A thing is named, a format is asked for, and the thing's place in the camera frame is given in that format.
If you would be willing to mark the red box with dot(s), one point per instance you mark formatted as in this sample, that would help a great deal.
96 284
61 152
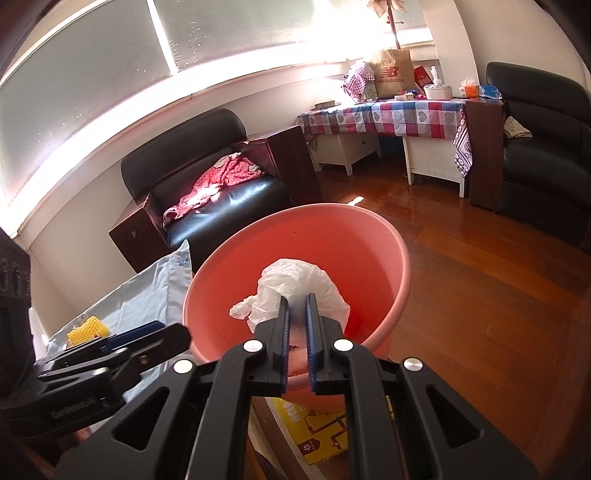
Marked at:
421 78

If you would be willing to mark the white drawer cabinet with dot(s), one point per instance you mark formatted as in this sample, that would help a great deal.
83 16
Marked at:
351 147

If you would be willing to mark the orange tissue box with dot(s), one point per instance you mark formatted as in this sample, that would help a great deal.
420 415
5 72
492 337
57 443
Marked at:
469 90

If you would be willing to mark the yellow cardboard box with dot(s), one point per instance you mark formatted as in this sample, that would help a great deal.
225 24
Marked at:
314 434

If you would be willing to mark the light blue floral bedsheet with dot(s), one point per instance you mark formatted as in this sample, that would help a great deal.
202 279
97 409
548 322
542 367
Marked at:
138 300

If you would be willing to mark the frosted glass window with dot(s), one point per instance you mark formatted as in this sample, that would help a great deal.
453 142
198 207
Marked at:
92 92

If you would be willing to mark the beige cloth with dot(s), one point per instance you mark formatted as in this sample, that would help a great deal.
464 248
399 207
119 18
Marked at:
517 128

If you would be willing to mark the red checked cloth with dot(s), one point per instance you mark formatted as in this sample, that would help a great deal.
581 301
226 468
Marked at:
358 81

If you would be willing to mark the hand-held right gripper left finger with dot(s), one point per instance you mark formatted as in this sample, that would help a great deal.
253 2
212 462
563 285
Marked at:
279 360

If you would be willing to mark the pink dotted blanket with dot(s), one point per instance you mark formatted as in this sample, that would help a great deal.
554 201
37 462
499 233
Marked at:
212 180

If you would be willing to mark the dark wooden cabinet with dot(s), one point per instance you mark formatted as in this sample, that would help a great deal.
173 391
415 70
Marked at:
485 152

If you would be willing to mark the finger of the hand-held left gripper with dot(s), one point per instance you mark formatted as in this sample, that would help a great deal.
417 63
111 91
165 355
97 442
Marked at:
161 344
129 334

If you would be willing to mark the small flat box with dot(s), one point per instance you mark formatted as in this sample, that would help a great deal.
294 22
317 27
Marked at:
325 105

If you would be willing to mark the brown paper shopping bag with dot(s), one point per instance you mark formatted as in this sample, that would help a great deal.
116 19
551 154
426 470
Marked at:
392 74

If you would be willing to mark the blue packet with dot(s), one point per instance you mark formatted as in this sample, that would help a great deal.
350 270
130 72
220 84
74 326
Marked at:
491 92

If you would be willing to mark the black leather armchair wooden arms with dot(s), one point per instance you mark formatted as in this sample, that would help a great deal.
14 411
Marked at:
231 198

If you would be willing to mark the pink plastic bucket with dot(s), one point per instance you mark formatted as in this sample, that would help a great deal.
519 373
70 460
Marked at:
332 249

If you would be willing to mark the yellow foam sponge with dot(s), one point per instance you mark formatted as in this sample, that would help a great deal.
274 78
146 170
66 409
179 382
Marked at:
87 330

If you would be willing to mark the coat rack with clothes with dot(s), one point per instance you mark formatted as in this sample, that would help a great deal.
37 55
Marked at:
395 27

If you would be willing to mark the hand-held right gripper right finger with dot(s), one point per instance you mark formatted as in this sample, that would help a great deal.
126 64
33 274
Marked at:
314 355

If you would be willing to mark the white plastic bag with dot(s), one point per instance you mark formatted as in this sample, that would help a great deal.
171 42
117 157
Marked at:
295 281

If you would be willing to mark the white round container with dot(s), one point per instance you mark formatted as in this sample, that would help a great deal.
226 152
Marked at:
436 92

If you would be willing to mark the white desk frame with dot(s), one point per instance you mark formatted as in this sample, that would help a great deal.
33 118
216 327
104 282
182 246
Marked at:
429 157

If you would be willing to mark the table with checkered tablecloth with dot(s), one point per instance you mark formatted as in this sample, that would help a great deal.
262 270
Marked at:
415 115

